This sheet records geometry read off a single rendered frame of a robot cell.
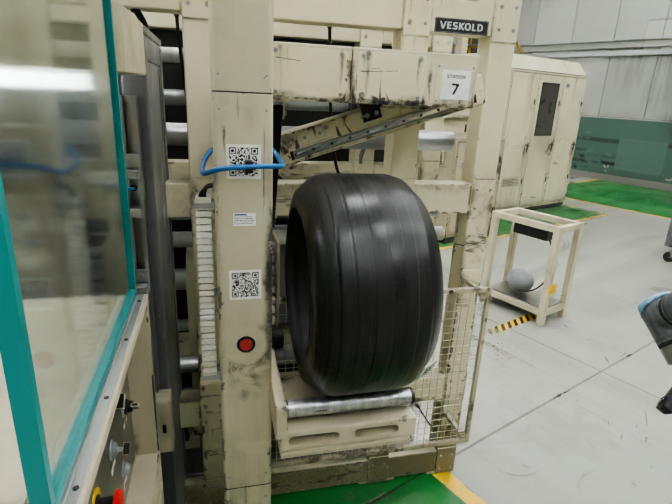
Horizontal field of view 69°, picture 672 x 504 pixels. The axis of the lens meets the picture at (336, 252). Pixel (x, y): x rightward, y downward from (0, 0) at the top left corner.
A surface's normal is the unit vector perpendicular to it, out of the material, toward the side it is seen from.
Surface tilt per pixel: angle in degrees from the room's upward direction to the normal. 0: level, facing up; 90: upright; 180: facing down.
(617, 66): 90
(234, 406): 90
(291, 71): 90
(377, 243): 51
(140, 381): 90
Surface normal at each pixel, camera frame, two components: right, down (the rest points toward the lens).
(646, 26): -0.81, 0.14
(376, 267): 0.23, -0.16
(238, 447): 0.23, 0.31
